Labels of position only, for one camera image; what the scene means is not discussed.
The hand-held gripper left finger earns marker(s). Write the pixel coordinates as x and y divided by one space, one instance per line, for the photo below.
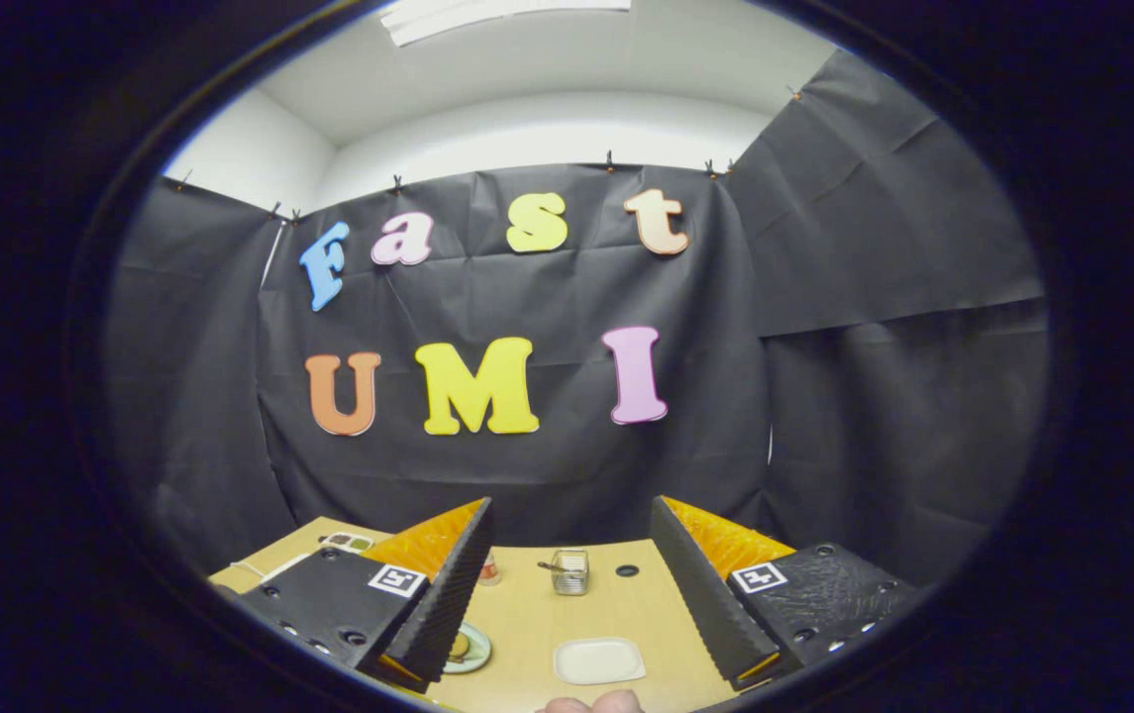
448 594

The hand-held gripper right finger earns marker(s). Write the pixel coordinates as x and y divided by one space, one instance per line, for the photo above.
710 604

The toasted brown bread slice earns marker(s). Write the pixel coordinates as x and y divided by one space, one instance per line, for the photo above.
459 647

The clear water bottle red cap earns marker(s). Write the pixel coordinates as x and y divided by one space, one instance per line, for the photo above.
490 571

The pale green round plate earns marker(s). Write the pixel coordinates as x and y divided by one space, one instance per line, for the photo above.
480 649

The white seasoning tray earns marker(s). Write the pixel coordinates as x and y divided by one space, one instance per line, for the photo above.
347 541

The white square plate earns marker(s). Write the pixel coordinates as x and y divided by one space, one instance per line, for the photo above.
598 662

